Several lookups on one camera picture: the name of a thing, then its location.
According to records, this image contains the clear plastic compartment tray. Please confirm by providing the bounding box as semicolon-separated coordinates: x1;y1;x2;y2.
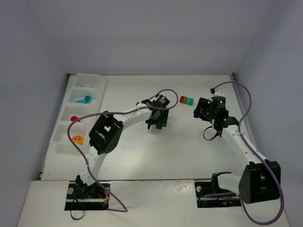
49;73;107;154

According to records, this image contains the yellow round patterned lego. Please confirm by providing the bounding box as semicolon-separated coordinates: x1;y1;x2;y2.
72;135;85;145

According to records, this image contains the red oval lego brick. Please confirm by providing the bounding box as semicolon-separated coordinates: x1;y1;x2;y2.
70;116;80;122

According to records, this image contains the purple cable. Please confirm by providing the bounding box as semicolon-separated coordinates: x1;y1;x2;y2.
205;81;285;224
67;89;178;212

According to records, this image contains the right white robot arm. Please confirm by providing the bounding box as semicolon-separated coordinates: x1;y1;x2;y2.
193;96;281;204

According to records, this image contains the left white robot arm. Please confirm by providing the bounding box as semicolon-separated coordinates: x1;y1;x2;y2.
86;95;170;177

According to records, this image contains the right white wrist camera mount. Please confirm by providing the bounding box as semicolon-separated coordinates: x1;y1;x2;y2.
210;88;225;97

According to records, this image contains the red green blue lego stack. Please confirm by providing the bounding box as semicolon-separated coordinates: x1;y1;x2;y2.
179;96;194;106

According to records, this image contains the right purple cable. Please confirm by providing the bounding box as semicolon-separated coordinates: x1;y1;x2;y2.
205;81;285;224

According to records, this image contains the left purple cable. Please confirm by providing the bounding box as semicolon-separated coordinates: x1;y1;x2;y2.
67;89;178;212

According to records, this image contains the teal oval lego brick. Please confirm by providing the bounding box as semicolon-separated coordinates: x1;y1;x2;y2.
75;99;87;104

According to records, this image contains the small blue lego brick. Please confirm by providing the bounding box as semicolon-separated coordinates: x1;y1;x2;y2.
84;96;92;103

